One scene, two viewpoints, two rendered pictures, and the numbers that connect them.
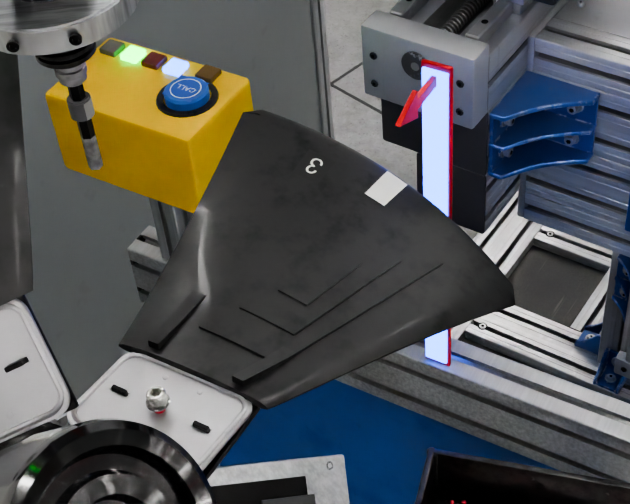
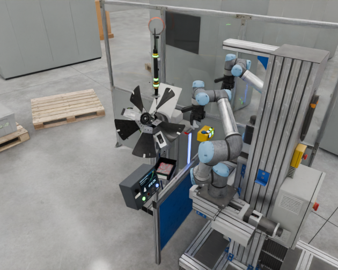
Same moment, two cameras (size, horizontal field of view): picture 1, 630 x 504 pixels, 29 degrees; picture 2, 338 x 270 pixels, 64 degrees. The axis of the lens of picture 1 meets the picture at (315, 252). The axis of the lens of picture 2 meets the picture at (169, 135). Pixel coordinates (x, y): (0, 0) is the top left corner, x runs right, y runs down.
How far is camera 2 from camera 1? 2.22 m
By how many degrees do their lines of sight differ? 67
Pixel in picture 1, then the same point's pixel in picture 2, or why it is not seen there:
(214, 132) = (200, 135)
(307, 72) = not seen: hidden behind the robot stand
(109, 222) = not seen: hidden behind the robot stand
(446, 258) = (172, 136)
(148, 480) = (148, 119)
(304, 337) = (162, 127)
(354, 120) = (316, 224)
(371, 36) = not seen: hidden behind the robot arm
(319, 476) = (164, 142)
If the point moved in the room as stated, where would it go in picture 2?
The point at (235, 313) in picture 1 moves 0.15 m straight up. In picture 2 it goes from (164, 125) to (164, 110)
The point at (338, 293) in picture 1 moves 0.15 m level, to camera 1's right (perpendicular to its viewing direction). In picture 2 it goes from (166, 129) to (166, 139)
